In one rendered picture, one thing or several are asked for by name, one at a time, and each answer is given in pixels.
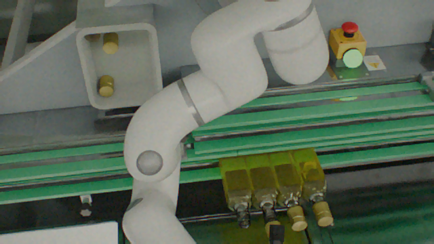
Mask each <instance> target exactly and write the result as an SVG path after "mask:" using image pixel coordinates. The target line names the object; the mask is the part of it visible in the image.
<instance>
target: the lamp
mask: <svg viewBox="0 0 434 244"><path fill-rule="evenodd" d="M342 59H343V61H344V63H345V64H346V66H348V67H349V68H355V67H358V66H359V65H360V64H361V62H362V59H363V57H362V55H361V52H360V51H359V50H358V49H357V48H350V49H347V50H346V51H345V52H344V53H343V55H342Z"/></svg>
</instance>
